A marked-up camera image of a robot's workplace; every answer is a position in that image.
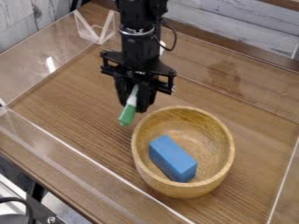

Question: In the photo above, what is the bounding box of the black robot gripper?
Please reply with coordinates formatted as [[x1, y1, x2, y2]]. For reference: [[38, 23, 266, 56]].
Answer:
[[100, 25, 176, 113]]

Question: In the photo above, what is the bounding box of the green white marker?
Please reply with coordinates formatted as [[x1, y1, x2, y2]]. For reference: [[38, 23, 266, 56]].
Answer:
[[119, 86, 138, 126]]

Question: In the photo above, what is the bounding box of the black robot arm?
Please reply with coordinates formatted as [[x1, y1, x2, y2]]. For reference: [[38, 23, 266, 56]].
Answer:
[[100, 0, 178, 113]]

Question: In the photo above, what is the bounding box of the brown wooden bowl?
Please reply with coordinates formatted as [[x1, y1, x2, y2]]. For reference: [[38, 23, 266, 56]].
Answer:
[[131, 106, 235, 199]]

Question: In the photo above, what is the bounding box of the blue rectangular block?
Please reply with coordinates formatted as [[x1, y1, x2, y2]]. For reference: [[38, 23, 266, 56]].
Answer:
[[150, 135, 199, 183]]

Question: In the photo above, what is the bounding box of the black metal stand base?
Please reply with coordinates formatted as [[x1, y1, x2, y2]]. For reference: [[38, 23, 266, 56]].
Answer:
[[0, 171, 68, 224]]

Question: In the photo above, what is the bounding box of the clear acrylic tray enclosure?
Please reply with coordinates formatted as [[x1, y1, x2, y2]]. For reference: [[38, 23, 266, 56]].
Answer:
[[0, 17, 299, 224]]

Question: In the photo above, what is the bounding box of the black cable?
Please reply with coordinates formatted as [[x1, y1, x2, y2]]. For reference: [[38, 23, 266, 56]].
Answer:
[[0, 197, 43, 224]]

